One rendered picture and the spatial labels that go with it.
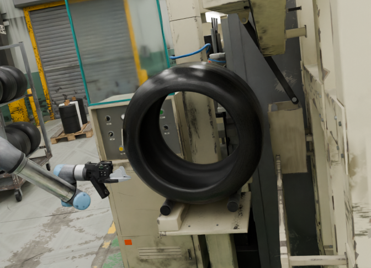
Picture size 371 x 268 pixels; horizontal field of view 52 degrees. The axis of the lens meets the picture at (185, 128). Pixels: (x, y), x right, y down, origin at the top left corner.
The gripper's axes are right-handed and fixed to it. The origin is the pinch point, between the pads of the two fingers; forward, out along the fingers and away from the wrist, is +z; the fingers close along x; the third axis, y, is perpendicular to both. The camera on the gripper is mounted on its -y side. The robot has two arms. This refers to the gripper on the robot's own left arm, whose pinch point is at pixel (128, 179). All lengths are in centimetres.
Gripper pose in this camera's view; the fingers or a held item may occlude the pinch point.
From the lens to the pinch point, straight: 172.9
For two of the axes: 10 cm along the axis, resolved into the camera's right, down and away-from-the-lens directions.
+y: -0.4, -9.7, -2.5
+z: 9.8, 0.1, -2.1
